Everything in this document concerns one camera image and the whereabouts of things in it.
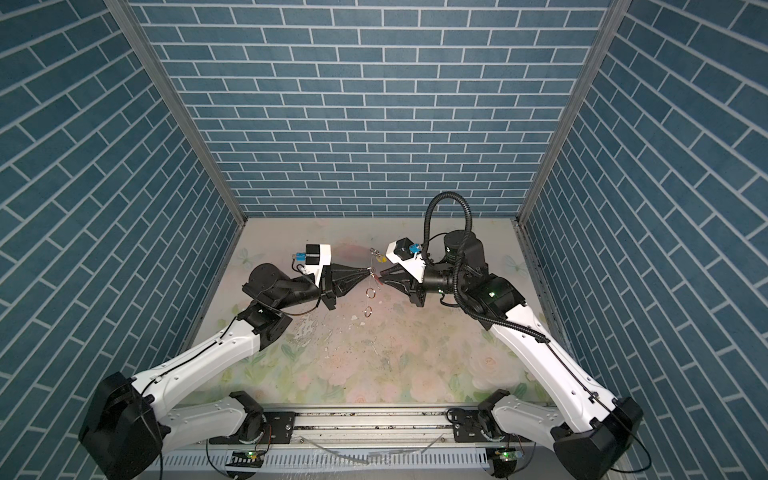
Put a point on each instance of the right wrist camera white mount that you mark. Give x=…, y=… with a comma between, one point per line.
x=407, y=254

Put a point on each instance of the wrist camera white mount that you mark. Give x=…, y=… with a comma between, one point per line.
x=312, y=261
x=407, y=254

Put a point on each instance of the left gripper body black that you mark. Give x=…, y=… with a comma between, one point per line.
x=324, y=293

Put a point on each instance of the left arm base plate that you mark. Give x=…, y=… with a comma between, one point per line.
x=274, y=428

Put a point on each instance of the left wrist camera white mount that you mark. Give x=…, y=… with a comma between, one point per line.
x=312, y=261

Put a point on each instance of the left green circuit board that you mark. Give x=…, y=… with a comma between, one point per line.
x=246, y=459

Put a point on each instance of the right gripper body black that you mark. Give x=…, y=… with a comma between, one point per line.
x=419, y=292

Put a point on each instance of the right green circuit board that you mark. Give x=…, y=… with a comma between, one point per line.
x=504, y=456

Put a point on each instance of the corner aluminium post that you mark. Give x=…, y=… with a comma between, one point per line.
x=130, y=27
x=594, y=59

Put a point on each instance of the right corner aluminium post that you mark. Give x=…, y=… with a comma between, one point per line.
x=594, y=59

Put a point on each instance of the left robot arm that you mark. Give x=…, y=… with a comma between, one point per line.
x=133, y=421

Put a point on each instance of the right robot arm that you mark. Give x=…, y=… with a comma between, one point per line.
x=588, y=428

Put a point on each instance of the left corner aluminium post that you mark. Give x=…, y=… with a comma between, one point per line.
x=130, y=27

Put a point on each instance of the white slotted cable duct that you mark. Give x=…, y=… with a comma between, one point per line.
x=314, y=460

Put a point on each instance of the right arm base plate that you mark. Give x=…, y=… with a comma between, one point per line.
x=476, y=426

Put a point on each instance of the aluminium front rail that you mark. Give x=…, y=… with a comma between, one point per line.
x=385, y=428

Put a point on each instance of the green circuit board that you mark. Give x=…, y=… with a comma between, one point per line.
x=504, y=456
x=246, y=459

